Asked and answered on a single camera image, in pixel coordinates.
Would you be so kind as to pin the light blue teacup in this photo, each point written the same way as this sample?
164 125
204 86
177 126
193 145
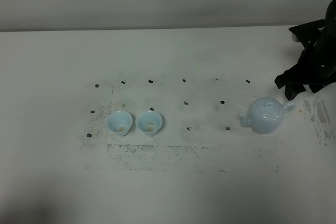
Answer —
149 122
119 122

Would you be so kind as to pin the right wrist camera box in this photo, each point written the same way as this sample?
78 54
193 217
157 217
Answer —
307 32

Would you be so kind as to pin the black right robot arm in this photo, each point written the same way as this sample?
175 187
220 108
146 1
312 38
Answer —
326 39

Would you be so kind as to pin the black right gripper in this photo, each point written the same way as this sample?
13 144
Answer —
314 68

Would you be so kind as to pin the left light blue teacup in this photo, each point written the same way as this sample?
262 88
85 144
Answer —
119 122

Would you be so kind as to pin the right light blue teacup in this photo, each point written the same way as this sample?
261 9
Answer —
149 122

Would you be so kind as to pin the light blue porcelain teapot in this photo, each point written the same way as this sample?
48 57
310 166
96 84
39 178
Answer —
266 114

